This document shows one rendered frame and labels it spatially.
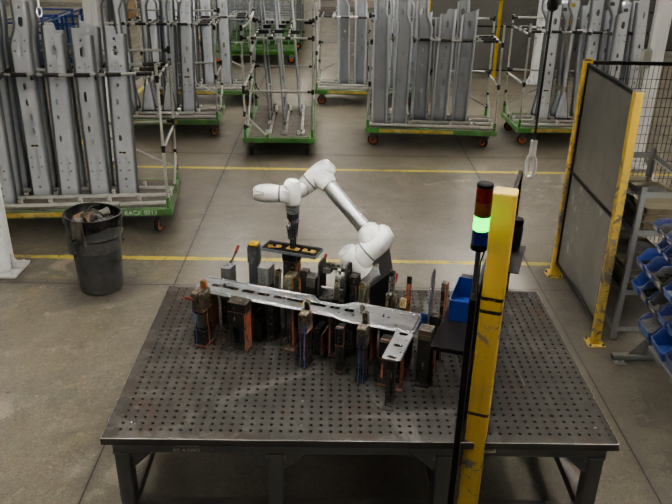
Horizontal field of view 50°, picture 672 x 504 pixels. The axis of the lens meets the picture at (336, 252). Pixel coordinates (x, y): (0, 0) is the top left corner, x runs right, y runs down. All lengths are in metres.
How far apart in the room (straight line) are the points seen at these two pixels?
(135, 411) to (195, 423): 0.34
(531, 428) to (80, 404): 3.01
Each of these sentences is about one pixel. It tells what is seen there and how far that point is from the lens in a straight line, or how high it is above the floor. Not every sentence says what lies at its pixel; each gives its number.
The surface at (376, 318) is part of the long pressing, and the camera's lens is 4.07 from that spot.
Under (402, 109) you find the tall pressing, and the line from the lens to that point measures 10.82.
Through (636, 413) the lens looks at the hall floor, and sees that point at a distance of 5.45.
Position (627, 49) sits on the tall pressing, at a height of 1.34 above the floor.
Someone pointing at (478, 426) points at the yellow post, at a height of 0.80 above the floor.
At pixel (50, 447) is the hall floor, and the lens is 5.01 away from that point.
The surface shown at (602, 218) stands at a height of 0.96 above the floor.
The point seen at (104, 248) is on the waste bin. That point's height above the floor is 0.45.
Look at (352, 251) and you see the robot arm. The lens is 4.69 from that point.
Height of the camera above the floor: 3.04
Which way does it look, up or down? 25 degrees down
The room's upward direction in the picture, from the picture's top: 1 degrees clockwise
